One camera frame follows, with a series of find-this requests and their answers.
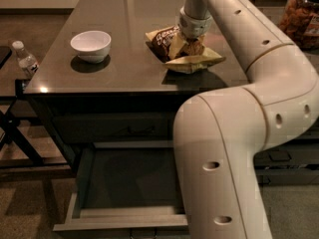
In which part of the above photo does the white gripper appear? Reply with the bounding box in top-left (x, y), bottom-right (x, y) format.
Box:
top-left (168, 8), bottom-right (212, 60)

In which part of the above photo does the brown yellow chip bag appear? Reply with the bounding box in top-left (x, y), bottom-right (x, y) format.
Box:
top-left (146, 26), bottom-right (225, 74)

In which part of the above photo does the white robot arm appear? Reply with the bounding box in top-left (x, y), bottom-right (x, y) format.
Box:
top-left (173, 0), bottom-right (319, 239)

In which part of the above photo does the top left grey drawer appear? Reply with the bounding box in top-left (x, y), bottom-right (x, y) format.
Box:
top-left (53, 113), bottom-right (174, 143)

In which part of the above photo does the open middle grey drawer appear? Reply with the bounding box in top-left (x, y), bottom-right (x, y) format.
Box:
top-left (54, 148), bottom-right (188, 239)

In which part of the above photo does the middle right grey drawer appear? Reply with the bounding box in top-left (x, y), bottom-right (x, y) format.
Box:
top-left (254, 143), bottom-right (319, 165)

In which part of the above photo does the bottom right grey drawer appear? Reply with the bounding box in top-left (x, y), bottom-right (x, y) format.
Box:
top-left (256, 168), bottom-right (319, 186)

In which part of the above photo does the white ceramic bowl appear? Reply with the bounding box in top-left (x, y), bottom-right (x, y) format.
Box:
top-left (70, 31), bottom-right (112, 64)

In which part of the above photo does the grey cabinet with glass top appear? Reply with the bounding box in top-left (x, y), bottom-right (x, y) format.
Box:
top-left (23, 0), bottom-right (319, 171)

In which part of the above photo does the clear jar of nuts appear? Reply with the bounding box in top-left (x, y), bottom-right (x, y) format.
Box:
top-left (279, 0), bottom-right (319, 50)

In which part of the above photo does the clear plastic water bottle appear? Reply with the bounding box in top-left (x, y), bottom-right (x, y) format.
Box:
top-left (12, 41), bottom-right (39, 79)

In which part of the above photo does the black side table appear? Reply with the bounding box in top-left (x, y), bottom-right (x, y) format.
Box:
top-left (0, 45), bottom-right (66, 168)

